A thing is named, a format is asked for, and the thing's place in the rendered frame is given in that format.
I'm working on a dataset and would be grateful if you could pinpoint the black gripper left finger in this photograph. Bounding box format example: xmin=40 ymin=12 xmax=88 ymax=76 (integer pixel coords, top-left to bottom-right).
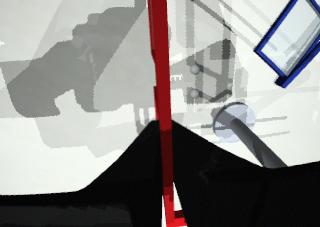
xmin=0 ymin=119 xmax=163 ymax=227

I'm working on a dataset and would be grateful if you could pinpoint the grey post on round base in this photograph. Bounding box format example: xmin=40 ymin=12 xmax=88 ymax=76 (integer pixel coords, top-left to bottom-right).
xmin=213 ymin=102 xmax=288 ymax=168

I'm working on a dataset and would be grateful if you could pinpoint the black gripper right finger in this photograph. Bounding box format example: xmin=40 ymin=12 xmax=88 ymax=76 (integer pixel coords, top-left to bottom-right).
xmin=172 ymin=119 xmax=320 ymax=227

